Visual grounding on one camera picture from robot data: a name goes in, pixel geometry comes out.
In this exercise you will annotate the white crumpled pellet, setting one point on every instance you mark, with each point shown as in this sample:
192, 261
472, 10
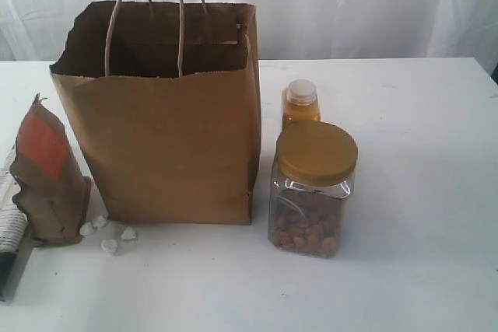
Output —
110, 246
129, 234
99, 222
87, 229

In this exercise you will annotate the small brown paper pouch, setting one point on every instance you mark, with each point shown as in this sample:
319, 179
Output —
54, 194

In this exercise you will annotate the yellow juice bottle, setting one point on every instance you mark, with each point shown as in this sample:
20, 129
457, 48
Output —
300, 102

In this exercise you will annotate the dark blue pasta packet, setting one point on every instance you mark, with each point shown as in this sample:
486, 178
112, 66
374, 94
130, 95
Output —
13, 224

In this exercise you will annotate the clear nut jar gold lid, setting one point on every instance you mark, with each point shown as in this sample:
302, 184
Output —
312, 178

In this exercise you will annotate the large brown paper bag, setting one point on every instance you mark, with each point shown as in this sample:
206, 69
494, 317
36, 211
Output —
164, 101

